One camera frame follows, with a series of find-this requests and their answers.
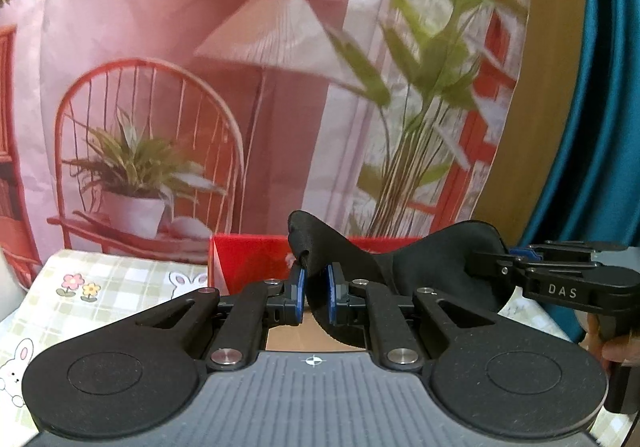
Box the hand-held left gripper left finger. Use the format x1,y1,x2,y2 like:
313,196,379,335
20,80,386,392
134,263,307,373

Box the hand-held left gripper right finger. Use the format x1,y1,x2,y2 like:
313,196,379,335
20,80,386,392
325,263,501,373

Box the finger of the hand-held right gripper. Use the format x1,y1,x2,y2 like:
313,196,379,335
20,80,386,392
467,251,599,289
515,241,631,263

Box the red strawberry print box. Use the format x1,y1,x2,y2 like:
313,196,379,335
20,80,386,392
209,233,426,295

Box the black sleep mask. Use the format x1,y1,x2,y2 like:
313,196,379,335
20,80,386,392
287,209,516,348

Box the person's right hand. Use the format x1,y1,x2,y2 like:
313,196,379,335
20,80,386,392
601,337,633,374

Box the teal curtain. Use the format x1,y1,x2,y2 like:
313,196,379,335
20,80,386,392
517,0,640,343

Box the green checked tablecloth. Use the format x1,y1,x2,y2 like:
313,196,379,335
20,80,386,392
0,247,640,447

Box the printed backdrop cloth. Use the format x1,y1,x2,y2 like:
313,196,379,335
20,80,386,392
0,0,532,278

